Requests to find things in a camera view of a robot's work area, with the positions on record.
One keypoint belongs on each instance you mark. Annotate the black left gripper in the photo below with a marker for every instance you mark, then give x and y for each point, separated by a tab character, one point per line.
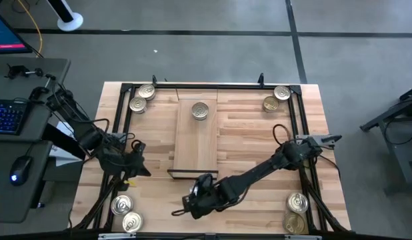
129	161

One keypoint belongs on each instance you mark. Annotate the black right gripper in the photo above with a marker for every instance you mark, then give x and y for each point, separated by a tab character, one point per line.
206	201

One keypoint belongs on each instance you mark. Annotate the wooden tray board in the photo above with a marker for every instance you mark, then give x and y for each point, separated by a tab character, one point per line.
192	146

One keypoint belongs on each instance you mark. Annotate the green-label gold seafood can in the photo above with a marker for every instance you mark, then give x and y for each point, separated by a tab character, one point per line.
294	223
270	104

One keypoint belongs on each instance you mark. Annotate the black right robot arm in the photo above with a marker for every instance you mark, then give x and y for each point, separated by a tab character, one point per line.
259	170

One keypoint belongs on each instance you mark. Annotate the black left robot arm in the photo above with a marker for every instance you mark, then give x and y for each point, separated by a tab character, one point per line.
76	116

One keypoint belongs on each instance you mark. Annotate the yellow gripper tag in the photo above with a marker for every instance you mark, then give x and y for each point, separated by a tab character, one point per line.
130	182

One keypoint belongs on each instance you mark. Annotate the white paper sheet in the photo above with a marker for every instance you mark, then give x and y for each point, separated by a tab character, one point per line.
64	128
64	158

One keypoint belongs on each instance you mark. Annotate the black table edge clamp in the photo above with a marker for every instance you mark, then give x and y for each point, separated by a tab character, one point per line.
260	79
154	80

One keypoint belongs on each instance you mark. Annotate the black computer mouse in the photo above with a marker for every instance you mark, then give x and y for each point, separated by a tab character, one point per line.
21	168

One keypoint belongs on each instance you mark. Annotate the black desk clamp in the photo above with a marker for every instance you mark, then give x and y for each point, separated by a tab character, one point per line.
16	71
39	90

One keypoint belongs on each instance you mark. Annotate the backlit black keyboard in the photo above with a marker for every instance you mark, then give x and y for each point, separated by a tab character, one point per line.
7	116

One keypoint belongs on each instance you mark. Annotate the grey side desk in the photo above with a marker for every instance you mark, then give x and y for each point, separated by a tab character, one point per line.
12	83

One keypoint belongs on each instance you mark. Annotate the white round pole stand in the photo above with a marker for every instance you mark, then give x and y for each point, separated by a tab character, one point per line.
71	21

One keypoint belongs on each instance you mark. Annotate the computer monitor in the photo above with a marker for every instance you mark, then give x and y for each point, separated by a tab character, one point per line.
6	36

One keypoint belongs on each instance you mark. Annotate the grey metal cart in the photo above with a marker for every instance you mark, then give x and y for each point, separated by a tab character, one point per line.
402	150

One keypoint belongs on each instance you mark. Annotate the small silver edge bracket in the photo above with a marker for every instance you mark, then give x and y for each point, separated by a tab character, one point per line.
209	236

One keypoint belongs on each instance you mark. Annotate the long silver edge bracket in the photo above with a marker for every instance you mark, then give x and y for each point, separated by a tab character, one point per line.
116	236
302	237

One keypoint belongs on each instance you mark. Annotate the black aluminium table frame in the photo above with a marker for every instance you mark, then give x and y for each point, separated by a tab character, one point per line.
246	86

